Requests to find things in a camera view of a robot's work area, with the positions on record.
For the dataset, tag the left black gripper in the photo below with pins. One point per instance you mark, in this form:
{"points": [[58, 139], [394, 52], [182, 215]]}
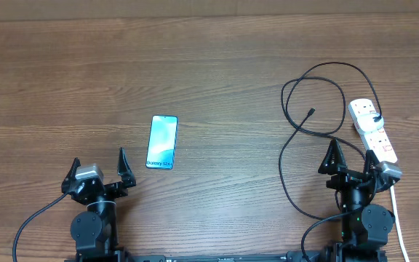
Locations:
{"points": [[118, 188]]}

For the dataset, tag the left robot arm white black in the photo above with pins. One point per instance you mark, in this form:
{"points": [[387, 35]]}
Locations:
{"points": [[95, 231]]}

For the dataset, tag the white power strip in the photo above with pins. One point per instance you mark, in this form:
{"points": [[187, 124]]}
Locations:
{"points": [[378, 140]]}

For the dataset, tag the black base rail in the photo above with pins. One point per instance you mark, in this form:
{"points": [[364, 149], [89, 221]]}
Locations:
{"points": [[291, 256]]}

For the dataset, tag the white charger plug adapter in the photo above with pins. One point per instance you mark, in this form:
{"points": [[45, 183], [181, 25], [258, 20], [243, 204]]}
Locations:
{"points": [[370, 122]]}

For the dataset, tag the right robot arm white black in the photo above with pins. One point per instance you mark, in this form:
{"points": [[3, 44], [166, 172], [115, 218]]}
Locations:
{"points": [[364, 226]]}

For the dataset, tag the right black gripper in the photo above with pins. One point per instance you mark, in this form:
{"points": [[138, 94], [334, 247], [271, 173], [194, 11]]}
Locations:
{"points": [[344, 175]]}

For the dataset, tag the Samsung Galaxy smartphone blue screen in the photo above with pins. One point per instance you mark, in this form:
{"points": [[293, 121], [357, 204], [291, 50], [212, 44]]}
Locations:
{"points": [[162, 142]]}

